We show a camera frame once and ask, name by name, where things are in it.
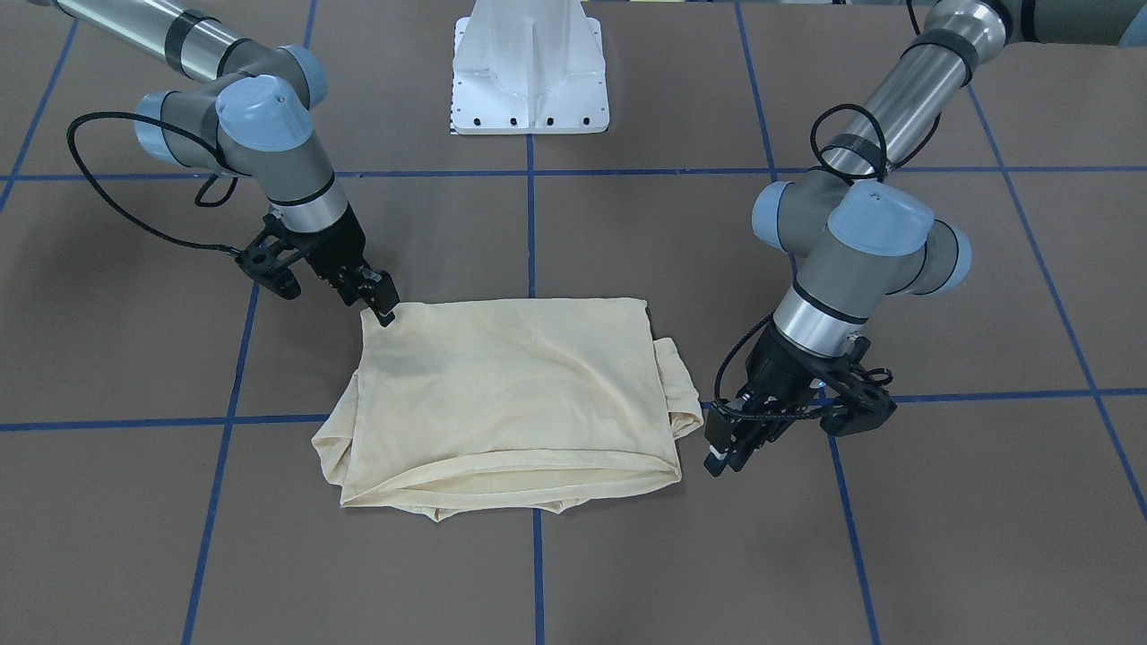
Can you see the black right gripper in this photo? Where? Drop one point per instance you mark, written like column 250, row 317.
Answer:
column 337, row 247

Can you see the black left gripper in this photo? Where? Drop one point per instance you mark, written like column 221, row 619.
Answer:
column 772, row 368

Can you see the beige long-sleeve graphic shirt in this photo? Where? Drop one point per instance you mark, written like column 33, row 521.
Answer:
column 509, row 404

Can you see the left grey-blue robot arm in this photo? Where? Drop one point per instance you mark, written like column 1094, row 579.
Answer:
column 860, row 240

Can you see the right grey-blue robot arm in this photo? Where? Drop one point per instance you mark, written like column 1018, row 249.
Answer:
column 250, row 118

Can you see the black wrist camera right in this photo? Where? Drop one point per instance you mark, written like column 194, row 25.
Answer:
column 267, row 259

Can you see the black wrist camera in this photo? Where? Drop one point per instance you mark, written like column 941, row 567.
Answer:
column 267, row 259
column 862, row 402

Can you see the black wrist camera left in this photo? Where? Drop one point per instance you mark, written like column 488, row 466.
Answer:
column 862, row 402

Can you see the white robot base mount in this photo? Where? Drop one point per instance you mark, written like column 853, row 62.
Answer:
column 529, row 67

